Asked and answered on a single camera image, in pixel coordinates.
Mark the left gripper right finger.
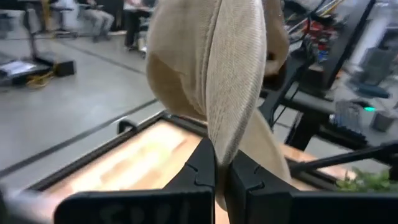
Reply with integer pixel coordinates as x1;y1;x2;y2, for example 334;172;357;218
224;149;398;224

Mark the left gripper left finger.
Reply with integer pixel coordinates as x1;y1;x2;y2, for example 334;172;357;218
54;138;217;224

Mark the black metal strut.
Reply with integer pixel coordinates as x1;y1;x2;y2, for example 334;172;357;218
289;141;398;175

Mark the green potted plant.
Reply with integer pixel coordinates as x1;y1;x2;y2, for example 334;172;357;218
335;167;398;192

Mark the black keyboard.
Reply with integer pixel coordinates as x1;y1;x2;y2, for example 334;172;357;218
328;99;370;139

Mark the grey cup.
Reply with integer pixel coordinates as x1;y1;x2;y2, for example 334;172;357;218
371;110;396;133

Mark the person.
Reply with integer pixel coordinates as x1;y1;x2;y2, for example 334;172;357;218
77;0;115;43

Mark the black floor stand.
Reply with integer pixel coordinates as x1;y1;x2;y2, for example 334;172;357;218
23;9;77;78

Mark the black frame handle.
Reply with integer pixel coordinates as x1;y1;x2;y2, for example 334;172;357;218
116;119;138;135

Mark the wooden table with black frame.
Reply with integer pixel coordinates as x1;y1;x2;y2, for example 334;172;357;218
27;110;343;192

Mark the yellow floor cable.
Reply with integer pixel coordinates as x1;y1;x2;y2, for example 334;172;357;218
26;70;57;90

